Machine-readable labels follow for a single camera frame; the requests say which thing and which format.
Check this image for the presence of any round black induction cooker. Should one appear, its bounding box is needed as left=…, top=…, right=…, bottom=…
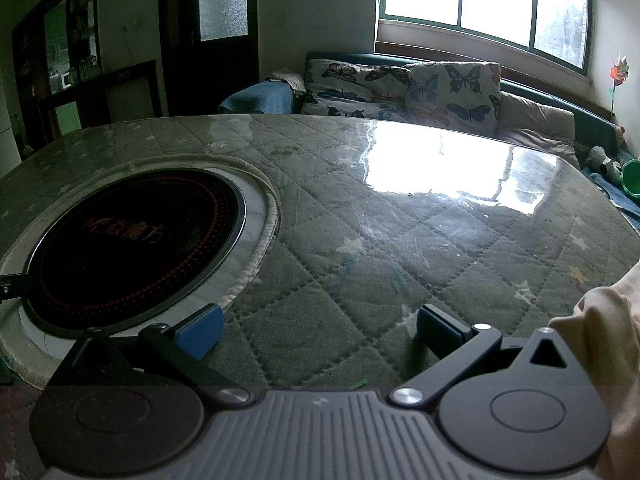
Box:
left=22, top=167, right=248, bottom=338

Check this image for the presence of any dark green sofa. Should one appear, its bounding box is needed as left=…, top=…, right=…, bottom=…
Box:
left=304, top=51, right=640, bottom=172

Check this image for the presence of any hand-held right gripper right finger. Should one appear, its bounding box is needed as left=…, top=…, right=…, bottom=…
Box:
left=389, top=304, right=588, bottom=407

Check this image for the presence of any dark wooden shelf unit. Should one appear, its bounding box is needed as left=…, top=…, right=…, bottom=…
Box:
left=11, top=0, right=163, bottom=154

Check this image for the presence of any white cushion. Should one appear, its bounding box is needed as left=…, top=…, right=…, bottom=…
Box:
left=495, top=94, right=577, bottom=154

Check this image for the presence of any dark door with frosted glass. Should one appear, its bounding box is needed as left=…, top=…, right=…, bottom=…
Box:
left=159, top=0, right=261, bottom=117

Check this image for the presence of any beige cloth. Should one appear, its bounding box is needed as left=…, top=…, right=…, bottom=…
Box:
left=265, top=71, right=307, bottom=99

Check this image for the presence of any green plastic basin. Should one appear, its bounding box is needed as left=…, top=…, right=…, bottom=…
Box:
left=620, top=158, right=640, bottom=196

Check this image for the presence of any long butterfly print cushion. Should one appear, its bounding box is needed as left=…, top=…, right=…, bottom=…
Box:
left=301, top=92, right=408, bottom=122
left=305, top=57, right=416, bottom=101

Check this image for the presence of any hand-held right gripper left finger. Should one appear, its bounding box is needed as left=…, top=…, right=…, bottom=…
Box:
left=47, top=304, right=256, bottom=406

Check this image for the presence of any cream garment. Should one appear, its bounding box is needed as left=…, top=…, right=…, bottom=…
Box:
left=547, top=259, right=640, bottom=480

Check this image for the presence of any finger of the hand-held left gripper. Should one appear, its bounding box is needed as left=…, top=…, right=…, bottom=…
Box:
left=0, top=271, right=30, bottom=303

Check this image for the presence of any grey plush toy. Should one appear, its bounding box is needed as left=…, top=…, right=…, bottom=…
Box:
left=585, top=146, right=624, bottom=179

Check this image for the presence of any blue towel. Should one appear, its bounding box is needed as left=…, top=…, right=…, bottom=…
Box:
left=218, top=82, right=296, bottom=116

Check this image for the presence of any colourful pinwheel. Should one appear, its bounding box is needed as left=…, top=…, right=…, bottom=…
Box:
left=607, top=52, right=632, bottom=122

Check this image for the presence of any square butterfly print cushion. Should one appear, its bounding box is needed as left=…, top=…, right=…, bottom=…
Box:
left=405, top=61, right=502, bottom=137

